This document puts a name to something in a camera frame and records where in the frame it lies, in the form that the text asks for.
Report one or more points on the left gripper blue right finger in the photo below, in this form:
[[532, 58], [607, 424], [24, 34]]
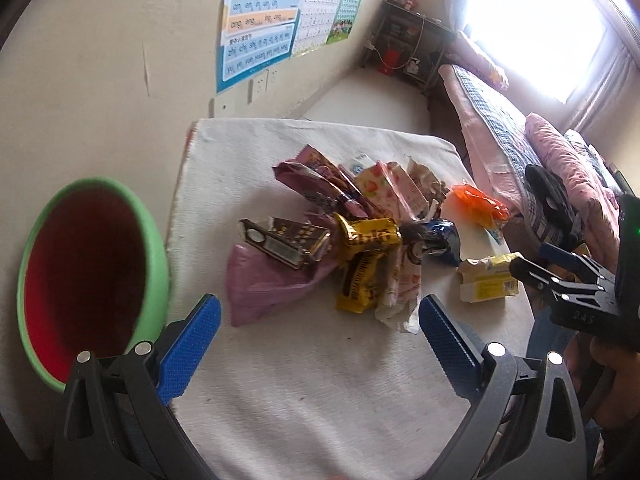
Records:
[[457, 354]]

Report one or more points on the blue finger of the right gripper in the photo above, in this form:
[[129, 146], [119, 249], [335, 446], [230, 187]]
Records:
[[537, 278], [577, 268]]

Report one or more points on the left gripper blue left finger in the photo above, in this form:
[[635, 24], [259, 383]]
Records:
[[183, 345]]

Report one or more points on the yellow medicine box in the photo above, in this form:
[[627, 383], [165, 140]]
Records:
[[487, 278]]

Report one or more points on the orange plastic bag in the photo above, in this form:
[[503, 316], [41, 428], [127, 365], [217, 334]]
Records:
[[484, 210]]

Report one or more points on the pink white stick wrapper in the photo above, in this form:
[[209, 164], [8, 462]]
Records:
[[400, 295]]

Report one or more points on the dark blue cookie wrapper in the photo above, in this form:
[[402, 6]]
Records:
[[438, 238]]

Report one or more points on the pink Pocky bag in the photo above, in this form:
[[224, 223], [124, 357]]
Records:
[[257, 284]]

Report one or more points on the brown paper wrapper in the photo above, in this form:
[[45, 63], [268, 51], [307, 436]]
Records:
[[432, 188]]

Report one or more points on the yellow Sable biscuit wrapper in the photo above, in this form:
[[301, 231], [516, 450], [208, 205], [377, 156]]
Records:
[[363, 246]]

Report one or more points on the brown foil chocolate wrapper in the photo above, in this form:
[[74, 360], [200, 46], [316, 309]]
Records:
[[292, 243]]

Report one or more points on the strawberry pink carton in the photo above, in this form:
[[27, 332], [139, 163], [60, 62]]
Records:
[[388, 187]]

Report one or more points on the white blue milk carton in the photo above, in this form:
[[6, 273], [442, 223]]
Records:
[[358, 163]]

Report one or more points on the purple foil candy wrapper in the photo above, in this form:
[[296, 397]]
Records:
[[313, 176]]

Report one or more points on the green red trash bin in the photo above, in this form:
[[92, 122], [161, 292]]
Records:
[[94, 277]]

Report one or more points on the right hand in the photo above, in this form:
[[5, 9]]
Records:
[[621, 404]]

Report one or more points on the black clothing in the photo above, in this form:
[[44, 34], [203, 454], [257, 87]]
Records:
[[551, 193]]

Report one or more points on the bed with plaid quilt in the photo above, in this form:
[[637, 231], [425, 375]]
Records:
[[493, 130]]

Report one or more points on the white towel table cover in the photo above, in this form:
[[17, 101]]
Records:
[[309, 391]]

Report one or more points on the pink curtain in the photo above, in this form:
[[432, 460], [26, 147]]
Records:
[[610, 72]]

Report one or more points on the red container on shelf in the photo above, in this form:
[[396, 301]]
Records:
[[389, 62]]

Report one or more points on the black metal shelf rack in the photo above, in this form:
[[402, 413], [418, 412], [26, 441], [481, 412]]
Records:
[[421, 40]]

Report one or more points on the white wall socket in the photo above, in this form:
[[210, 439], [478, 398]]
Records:
[[261, 84]]

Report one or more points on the green number wall poster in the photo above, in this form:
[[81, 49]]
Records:
[[344, 20]]

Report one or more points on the white chart wall poster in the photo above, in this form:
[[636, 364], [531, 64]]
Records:
[[314, 24]]

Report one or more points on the blue pinyin wall poster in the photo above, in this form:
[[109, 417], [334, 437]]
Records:
[[254, 34]]

